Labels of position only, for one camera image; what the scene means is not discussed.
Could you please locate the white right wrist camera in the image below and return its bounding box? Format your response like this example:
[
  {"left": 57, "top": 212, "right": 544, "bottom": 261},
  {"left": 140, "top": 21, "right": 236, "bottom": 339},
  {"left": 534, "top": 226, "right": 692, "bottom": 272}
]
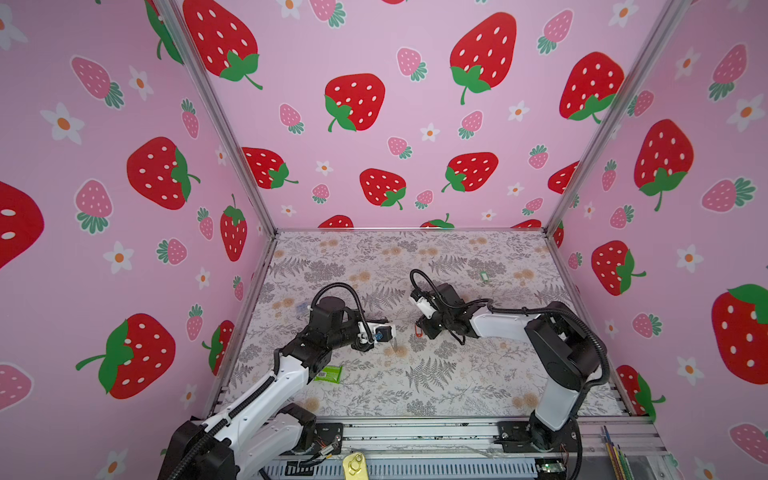
[{"left": 414, "top": 296, "right": 436, "bottom": 319}]

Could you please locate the green packet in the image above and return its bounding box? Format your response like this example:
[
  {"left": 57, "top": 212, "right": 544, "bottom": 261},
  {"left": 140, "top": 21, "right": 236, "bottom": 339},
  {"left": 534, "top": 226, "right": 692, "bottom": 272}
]
[{"left": 314, "top": 365, "right": 343, "bottom": 384}]

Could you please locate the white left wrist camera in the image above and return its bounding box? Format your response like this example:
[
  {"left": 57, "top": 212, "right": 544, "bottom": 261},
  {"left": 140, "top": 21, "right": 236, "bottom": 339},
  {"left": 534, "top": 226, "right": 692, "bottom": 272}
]
[{"left": 373, "top": 324, "right": 397, "bottom": 343}]

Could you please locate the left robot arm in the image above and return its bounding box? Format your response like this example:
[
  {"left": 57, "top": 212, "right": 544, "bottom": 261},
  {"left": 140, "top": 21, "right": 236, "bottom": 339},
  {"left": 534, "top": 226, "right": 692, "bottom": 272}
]
[{"left": 159, "top": 282, "right": 396, "bottom": 479}]

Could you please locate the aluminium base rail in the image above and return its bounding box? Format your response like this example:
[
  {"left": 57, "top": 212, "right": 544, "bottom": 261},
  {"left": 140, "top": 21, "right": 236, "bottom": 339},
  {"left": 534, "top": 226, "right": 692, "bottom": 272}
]
[{"left": 259, "top": 416, "right": 681, "bottom": 479}]

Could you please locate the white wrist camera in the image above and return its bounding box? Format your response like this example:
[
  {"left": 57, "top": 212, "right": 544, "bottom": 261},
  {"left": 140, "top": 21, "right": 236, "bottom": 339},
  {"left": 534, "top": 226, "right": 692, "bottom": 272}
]
[
  {"left": 373, "top": 324, "right": 397, "bottom": 343},
  {"left": 414, "top": 296, "right": 436, "bottom": 319}
]

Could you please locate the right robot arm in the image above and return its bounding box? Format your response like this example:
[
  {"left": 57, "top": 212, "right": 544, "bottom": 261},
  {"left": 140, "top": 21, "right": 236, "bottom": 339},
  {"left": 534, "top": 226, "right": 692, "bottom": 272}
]
[{"left": 409, "top": 269, "right": 610, "bottom": 452}]

